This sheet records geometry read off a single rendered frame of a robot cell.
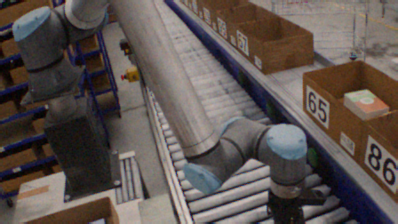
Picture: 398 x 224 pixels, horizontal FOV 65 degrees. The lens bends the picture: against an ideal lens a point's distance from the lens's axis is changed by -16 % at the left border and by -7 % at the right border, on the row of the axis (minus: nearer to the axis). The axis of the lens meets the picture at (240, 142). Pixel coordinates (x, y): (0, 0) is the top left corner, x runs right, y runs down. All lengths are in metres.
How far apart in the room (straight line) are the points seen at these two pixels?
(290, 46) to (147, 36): 1.15
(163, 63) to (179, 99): 0.08
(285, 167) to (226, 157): 0.14
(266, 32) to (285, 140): 1.41
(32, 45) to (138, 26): 0.60
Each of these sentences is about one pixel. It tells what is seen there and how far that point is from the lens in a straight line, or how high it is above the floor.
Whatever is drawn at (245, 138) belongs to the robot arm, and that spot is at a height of 1.15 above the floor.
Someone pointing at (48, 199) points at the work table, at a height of 0.75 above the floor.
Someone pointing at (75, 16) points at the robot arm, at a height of 1.42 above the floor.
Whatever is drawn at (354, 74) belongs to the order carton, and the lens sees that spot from 1.52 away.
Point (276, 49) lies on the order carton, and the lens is 1.74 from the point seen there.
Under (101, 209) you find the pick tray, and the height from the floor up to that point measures 0.80.
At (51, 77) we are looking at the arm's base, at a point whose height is 1.25.
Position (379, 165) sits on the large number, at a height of 0.95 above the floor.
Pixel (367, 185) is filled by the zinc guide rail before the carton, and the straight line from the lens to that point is 1.09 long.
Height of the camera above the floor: 1.63
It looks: 36 degrees down
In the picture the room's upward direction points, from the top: 7 degrees counter-clockwise
